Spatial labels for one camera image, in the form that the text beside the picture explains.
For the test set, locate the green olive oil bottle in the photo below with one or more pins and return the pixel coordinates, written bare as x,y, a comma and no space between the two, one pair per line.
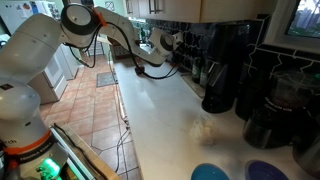
196,69

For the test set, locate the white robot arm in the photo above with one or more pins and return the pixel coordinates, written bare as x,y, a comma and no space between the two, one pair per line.
19,103

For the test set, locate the small red-capped sauce bottle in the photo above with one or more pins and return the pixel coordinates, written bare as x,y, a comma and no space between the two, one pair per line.
139,70

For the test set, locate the clear gold-capped bottle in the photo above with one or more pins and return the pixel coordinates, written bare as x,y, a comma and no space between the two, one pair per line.
203,75

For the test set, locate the white crumpled cloth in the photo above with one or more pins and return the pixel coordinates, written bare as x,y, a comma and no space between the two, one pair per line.
203,130

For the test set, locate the grey floor mat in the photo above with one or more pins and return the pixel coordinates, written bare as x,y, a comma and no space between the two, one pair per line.
106,79

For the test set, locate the upper wooden cabinets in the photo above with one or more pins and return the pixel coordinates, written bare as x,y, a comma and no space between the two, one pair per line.
198,11

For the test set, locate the black coffee maker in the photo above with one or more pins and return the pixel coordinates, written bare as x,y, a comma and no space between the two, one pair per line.
227,52

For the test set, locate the blue bowl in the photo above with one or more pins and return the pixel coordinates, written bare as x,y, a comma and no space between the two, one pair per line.
207,171

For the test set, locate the white stove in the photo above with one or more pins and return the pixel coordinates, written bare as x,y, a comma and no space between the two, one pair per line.
51,83

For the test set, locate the purple bowl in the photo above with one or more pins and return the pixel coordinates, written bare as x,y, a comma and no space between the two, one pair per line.
260,170

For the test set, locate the black blender appliance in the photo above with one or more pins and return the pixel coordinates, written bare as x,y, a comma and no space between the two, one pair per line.
272,123

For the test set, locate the window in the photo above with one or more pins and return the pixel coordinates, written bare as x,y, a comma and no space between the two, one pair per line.
295,24

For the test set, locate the white refrigerator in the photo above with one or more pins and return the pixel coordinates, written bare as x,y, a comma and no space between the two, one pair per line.
66,63

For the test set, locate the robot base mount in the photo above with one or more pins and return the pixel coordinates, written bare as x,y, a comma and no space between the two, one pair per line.
59,154

